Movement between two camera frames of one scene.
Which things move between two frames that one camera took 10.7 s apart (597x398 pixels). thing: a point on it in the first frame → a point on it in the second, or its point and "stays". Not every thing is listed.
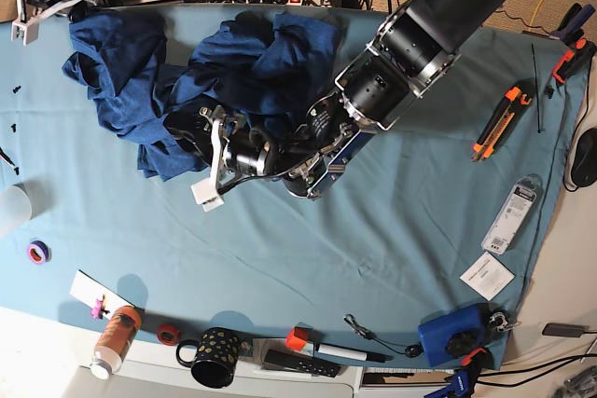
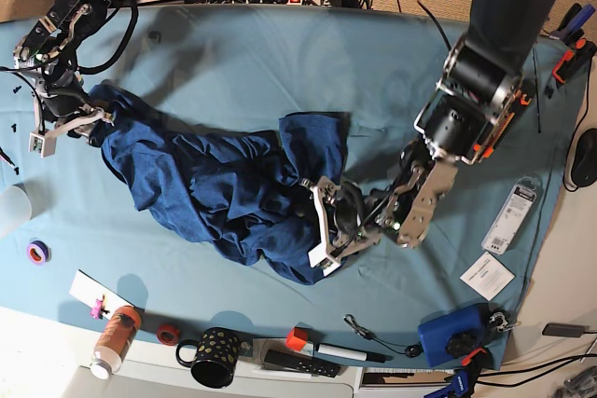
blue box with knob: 447,336 stays
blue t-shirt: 267,71 → 248,197
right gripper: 248,152 → 340,208
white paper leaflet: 488,275 stays
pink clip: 97,311 stays
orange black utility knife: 516,101 stays
